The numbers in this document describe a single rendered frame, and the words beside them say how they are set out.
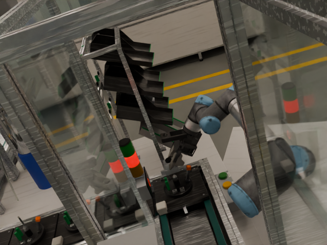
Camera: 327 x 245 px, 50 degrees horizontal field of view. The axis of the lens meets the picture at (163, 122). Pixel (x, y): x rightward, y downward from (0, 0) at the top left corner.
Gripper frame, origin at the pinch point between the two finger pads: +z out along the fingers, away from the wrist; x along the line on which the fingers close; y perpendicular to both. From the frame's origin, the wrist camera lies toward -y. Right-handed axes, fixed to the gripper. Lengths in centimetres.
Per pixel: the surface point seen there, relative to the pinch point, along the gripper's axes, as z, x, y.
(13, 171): 85, 78, -67
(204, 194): 4.4, -10.5, 17.7
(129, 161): -9.1, -21.4, -23.4
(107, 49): -35, 20, -41
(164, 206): 15.0, -11.5, 2.4
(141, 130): -0.5, 23.2, -11.5
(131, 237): -54, -106, -45
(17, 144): 46, 53, -68
